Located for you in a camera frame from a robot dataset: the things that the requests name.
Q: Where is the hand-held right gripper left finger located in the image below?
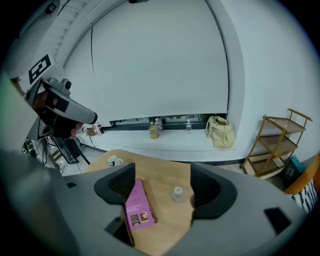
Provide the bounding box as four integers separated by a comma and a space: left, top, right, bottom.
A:
47, 162, 137, 256

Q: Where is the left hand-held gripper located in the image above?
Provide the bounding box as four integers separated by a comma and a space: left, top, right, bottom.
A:
24, 53, 99, 141

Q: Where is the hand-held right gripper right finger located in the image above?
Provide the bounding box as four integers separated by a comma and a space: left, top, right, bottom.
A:
172, 161, 311, 256

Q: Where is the clear glass jar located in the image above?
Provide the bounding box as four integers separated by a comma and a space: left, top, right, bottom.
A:
170, 186, 186, 204

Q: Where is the wooden coffee table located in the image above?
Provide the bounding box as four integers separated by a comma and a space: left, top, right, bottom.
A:
84, 149, 201, 256

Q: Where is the person's left hand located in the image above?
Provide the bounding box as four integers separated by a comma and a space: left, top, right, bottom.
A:
33, 91, 85, 140

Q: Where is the purple book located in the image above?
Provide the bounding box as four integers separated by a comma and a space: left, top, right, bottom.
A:
124, 178, 159, 232

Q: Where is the white mug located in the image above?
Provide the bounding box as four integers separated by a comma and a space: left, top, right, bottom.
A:
106, 154, 125, 167

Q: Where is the black white striped pillow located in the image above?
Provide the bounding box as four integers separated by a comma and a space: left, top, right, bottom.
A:
290, 178, 320, 214

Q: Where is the dark teal bag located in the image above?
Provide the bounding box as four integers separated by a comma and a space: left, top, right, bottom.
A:
279, 155, 307, 189

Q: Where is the person's white t-shirt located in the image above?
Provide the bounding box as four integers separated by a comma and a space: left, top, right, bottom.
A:
0, 71, 41, 156

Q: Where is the orange sofa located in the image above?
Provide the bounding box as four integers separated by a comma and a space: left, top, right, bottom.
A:
284, 153, 320, 196

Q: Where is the wooden shelf rack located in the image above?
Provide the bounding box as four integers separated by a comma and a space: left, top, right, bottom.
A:
240, 107, 314, 180

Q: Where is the yellow drink bottle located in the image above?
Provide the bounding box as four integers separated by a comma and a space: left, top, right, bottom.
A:
148, 121, 160, 140

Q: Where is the beige cloth bag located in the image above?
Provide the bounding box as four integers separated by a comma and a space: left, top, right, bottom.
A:
205, 115, 237, 150

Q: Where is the white roller blind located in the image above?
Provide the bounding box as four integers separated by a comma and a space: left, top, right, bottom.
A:
89, 0, 231, 128

